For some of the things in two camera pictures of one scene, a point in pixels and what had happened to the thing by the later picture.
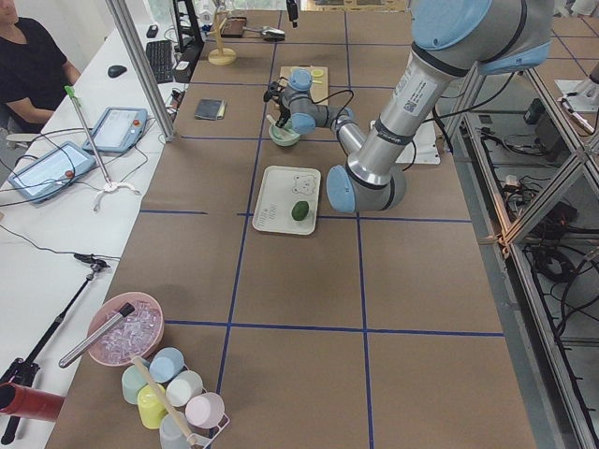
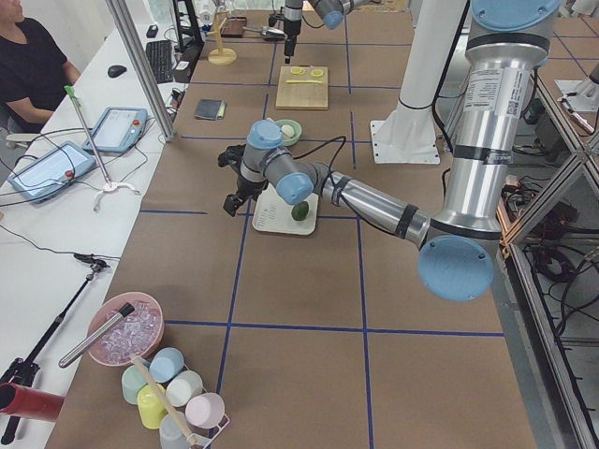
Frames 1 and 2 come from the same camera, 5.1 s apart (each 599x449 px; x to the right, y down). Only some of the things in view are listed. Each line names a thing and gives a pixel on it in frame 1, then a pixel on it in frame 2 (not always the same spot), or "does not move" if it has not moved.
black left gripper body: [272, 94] → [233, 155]
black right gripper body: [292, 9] → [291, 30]
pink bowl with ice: [138, 335] does not move
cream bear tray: [281, 188] does not move
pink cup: [205, 410] does not move
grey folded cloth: [211, 108] does not move
